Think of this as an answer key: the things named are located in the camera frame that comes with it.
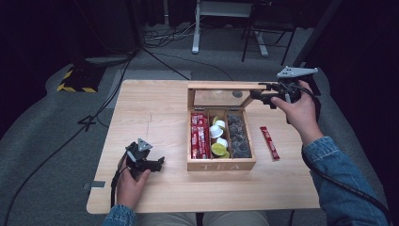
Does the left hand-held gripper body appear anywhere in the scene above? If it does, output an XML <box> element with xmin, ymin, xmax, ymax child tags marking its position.
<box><xmin>125</xmin><ymin>137</ymin><xmax>154</xmax><ymax>173</ymax></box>

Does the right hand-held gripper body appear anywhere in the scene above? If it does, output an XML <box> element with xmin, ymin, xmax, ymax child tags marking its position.
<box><xmin>276</xmin><ymin>65</ymin><xmax>319</xmax><ymax>104</ymax></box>

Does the single red stick sachet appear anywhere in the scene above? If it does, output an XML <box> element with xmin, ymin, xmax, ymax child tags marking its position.
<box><xmin>259</xmin><ymin>125</ymin><xmax>280</xmax><ymax>161</ymax></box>

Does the wooden tea box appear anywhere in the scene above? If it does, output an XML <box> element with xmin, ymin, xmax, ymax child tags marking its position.
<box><xmin>186</xmin><ymin>82</ymin><xmax>268</xmax><ymax>172</ymax></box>

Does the person's right hand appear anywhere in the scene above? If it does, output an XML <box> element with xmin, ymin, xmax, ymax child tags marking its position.
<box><xmin>271</xmin><ymin>80</ymin><xmax>325</xmax><ymax>146</ymax></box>

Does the person's left hand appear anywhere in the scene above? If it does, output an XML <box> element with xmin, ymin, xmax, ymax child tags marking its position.
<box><xmin>116</xmin><ymin>158</ymin><xmax>152</xmax><ymax>210</ymax></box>

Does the stack of red stick packets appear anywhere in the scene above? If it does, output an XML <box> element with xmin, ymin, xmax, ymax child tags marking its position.
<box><xmin>190</xmin><ymin>112</ymin><xmax>211</xmax><ymax>160</ymax></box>

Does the pile of dark tea bags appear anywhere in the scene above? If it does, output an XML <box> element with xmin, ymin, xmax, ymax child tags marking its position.
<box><xmin>227</xmin><ymin>113</ymin><xmax>253</xmax><ymax>159</ymax></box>

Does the person's left leg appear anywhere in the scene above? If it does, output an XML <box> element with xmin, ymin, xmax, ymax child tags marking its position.
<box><xmin>135</xmin><ymin>212</ymin><xmax>198</xmax><ymax>226</ymax></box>

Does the person's leg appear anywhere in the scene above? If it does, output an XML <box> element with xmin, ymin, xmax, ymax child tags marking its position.
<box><xmin>201</xmin><ymin>210</ymin><xmax>270</xmax><ymax>226</ymax></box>
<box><xmin>135</xmin><ymin>212</ymin><xmax>198</xmax><ymax>226</ymax></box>

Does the black tape cross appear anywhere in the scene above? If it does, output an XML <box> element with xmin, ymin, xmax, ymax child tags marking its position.
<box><xmin>77</xmin><ymin>115</ymin><xmax>98</xmax><ymax>133</ymax></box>

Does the dark slanted stand pole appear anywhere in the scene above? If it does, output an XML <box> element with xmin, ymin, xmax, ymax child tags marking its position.
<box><xmin>293</xmin><ymin>0</ymin><xmax>343</xmax><ymax>70</ymax></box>

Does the black chair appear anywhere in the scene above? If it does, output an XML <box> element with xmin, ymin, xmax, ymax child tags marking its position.
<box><xmin>240</xmin><ymin>0</ymin><xmax>297</xmax><ymax>66</ymax></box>

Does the person's right leg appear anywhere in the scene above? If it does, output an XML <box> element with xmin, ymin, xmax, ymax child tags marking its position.
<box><xmin>201</xmin><ymin>210</ymin><xmax>270</xmax><ymax>226</ymax></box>

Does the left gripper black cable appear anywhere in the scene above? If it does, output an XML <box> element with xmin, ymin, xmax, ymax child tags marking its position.
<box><xmin>109</xmin><ymin>153</ymin><xmax>130</xmax><ymax>209</ymax></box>

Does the grey table bracket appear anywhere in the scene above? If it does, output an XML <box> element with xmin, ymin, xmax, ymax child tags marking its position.
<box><xmin>82</xmin><ymin>180</ymin><xmax>106</xmax><ymax>190</ymax></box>

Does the thin black floor cable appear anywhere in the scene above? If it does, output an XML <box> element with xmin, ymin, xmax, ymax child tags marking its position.
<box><xmin>154</xmin><ymin>51</ymin><xmax>234</xmax><ymax>82</ymax></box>
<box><xmin>142</xmin><ymin>47</ymin><xmax>191</xmax><ymax>81</ymax></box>

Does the long black floor cable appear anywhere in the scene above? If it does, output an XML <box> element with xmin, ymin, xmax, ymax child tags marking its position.
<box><xmin>2</xmin><ymin>51</ymin><xmax>139</xmax><ymax>226</ymax></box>

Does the white desk frame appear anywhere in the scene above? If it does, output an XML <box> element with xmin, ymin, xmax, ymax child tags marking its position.
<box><xmin>191</xmin><ymin>0</ymin><xmax>269</xmax><ymax>57</ymax></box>

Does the bundle of floor cables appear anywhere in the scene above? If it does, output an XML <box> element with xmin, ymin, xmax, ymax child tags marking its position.
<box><xmin>143</xmin><ymin>22</ymin><xmax>201</xmax><ymax>49</ymax></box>

